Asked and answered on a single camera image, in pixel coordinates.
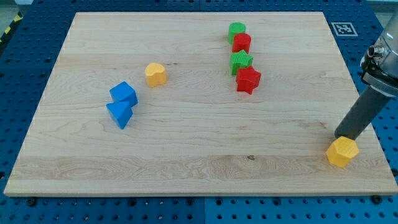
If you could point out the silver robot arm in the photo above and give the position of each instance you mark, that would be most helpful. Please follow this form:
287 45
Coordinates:
379 63

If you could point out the blue triangle block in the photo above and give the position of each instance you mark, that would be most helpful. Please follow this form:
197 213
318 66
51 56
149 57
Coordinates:
120 112

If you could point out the yellow hexagon block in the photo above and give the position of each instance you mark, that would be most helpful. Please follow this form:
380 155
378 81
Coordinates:
341 151

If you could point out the wooden board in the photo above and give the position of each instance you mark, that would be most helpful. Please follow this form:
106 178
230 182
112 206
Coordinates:
196 135

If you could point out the yellow heart block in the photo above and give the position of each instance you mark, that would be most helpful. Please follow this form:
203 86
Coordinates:
155 74

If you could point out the red star block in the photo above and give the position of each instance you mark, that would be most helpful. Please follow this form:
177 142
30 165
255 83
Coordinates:
247 79

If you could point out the green star block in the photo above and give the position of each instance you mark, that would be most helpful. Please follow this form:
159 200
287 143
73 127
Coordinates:
238 60

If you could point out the blue cube block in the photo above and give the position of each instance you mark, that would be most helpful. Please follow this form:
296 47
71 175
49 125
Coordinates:
124 92

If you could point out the red cylinder block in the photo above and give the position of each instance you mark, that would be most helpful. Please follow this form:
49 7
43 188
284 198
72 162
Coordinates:
241 41

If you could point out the green cylinder block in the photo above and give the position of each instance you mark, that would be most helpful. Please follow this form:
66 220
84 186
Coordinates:
235 28

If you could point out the white fiducial marker tag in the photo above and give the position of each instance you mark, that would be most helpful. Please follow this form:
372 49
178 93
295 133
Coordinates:
344 29

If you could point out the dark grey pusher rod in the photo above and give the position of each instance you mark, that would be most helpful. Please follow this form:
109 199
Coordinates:
361 114

